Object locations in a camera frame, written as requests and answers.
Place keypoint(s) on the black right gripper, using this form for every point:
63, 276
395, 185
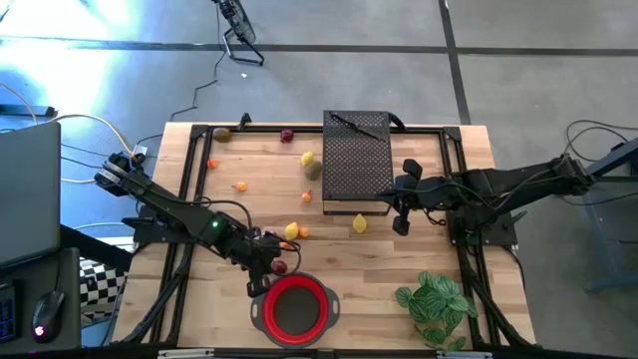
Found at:
418, 194

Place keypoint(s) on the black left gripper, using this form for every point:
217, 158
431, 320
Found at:
256, 254

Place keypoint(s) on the yellow plastic lemon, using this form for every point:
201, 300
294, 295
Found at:
291, 231
307, 158
359, 223

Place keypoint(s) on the orange yellow plastic fruit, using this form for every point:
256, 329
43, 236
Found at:
303, 232

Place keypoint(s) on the red collapsible colander grey rim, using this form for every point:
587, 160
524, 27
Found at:
295, 311

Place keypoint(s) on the orange plastic pear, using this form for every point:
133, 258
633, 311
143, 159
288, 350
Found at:
306, 196
286, 245
240, 186

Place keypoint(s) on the black kitchen knife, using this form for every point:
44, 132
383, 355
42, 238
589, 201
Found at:
356, 125

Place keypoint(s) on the small orange tangerine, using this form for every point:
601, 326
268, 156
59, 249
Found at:
212, 163

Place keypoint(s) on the brown green plastic kiwi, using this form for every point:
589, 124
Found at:
222, 134
313, 170

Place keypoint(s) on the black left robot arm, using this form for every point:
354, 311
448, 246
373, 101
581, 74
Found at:
169, 204

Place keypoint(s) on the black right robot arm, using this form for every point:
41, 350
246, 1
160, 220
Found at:
498, 182

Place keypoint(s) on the black perforated metal riser stand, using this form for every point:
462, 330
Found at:
356, 159

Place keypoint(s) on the black table clamp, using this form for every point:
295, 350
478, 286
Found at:
397, 121
244, 121

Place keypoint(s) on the green plant in white pot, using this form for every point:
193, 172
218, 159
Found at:
436, 309

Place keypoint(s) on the black white checkerboard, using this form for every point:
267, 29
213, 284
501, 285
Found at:
99, 286

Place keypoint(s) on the grey power adapter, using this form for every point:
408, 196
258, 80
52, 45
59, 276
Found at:
140, 150

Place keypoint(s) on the black side desk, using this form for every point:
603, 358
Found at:
70, 269

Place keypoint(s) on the black computer mouse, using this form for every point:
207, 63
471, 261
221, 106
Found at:
48, 316

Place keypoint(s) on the black floor fan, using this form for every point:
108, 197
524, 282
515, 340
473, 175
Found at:
239, 25

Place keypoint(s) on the grey laptop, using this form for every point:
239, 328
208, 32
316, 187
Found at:
27, 194

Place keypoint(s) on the black keyboard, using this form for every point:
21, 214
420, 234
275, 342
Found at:
7, 314

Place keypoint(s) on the black floor bar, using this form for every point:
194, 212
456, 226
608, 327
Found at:
27, 110

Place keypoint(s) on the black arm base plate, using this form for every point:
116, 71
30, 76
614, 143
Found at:
144, 232
503, 239

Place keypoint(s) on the silver metal bracket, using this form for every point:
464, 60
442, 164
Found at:
463, 355
185, 354

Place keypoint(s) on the blue grey table frame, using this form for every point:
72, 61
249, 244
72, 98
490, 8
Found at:
609, 239

